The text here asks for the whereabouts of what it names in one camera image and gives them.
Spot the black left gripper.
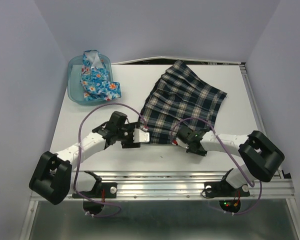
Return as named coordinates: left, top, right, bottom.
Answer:
left=115, top=121, right=140, bottom=148

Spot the navy plaid pleated skirt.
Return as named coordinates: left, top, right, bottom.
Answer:
left=140, top=60, right=227, bottom=145

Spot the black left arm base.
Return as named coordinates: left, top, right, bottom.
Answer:
left=77, top=171, right=118, bottom=200

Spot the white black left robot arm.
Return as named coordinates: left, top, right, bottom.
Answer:
left=29, top=111, right=150, bottom=205

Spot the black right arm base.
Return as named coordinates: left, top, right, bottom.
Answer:
left=201, top=181, right=250, bottom=199

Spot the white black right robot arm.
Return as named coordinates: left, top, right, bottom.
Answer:
left=173, top=127, right=285, bottom=195

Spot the clear blue plastic bin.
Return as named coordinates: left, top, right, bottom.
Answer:
left=67, top=55, right=107, bottom=106

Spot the blue floral skirt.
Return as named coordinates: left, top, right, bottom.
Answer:
left=80, top=50, right=122, bottom=101

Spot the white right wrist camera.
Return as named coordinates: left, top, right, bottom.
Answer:
left=171, top=138, right=189, bottom=149

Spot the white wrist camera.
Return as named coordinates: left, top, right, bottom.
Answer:
left=133, top=128, right=150, bottom=144
left=171, top=138, right=189, bottom=149

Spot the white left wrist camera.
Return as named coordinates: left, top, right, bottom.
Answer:
left=133, top=128, right=150, bottom=144

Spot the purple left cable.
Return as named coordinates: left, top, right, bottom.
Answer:
left=73, top=102, right=150, bottom=218

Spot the aluminium table frame rail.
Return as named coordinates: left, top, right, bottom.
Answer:
left=20, top=63, right=300, bottom=240

